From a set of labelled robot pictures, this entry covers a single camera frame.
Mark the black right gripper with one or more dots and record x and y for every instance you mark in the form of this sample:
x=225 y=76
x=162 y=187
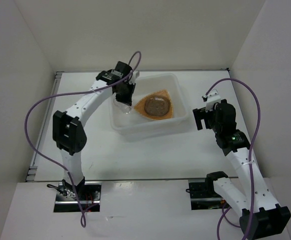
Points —
x=200 y=113

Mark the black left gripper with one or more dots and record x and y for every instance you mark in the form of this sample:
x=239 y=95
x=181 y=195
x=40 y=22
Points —
x=126 y=99

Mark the small clear glass dish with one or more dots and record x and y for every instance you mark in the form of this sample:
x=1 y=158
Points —
x=124 y=108

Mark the woven bamboo fan tray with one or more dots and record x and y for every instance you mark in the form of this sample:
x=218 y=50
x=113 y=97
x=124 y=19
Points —
x=139 y=107

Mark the translucent white plastic bin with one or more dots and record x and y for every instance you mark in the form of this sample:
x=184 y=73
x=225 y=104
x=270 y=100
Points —
x=133 y=125

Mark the smoky glass plate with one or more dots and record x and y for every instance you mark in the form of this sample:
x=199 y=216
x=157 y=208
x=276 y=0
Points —
x=157 y=105

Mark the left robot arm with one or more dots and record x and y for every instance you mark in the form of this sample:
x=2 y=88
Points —
x=68 y=126

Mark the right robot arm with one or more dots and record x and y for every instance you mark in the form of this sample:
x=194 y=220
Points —
x=260 y=214

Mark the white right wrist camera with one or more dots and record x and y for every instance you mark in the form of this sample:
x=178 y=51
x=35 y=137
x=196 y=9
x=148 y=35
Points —
x=211 y=99

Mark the aluminium table edge rail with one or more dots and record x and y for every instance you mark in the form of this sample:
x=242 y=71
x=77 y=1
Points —
x=33 y=166

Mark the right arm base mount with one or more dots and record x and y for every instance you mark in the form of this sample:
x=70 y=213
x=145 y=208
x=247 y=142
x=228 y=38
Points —
x=201 y=198

